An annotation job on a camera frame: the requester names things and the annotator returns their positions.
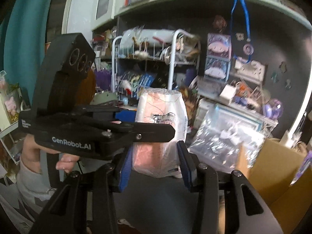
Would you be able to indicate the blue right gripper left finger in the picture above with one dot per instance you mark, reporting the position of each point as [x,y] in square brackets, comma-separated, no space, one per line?
[125,169]

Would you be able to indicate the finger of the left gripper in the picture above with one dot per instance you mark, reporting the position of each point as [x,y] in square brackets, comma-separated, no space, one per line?
[152,133]

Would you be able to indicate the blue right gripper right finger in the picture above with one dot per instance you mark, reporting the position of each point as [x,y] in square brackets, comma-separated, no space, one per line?
[187,167]

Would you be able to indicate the white plastic bag pink contents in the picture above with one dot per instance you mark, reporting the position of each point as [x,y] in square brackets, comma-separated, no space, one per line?
[162,121]

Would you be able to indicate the orange hair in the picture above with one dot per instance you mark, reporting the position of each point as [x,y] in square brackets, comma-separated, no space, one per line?
[87,89]

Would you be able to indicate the clear zip plastic bag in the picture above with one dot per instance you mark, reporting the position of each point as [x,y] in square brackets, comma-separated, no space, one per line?
[221,136]

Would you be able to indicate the brown cardboard box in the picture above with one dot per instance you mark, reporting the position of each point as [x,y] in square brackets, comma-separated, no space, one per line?
[271,175]

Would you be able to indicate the teal curtain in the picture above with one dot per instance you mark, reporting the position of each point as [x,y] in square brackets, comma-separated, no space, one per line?
[22,43]

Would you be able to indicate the blue cinnamoroll box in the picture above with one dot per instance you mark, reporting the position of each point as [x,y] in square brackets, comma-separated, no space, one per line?
[217,69]

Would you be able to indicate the purple capsule toy ball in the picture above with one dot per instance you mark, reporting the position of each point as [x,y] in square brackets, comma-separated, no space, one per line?
[273,109]

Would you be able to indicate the white desk lamp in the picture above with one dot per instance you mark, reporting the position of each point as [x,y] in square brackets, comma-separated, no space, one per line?
[287,139]

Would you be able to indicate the pink cinnamoroll box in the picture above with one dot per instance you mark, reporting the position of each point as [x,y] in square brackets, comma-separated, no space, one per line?
[219,46]

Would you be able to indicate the white wire rack shelf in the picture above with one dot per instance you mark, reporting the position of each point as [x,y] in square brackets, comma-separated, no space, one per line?
[147,58]

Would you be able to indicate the white wall power strip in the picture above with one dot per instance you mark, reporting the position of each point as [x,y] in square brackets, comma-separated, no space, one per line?
[253,71]

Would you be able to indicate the blue lanyard ribbon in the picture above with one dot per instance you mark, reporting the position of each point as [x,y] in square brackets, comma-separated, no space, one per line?
[240,20]

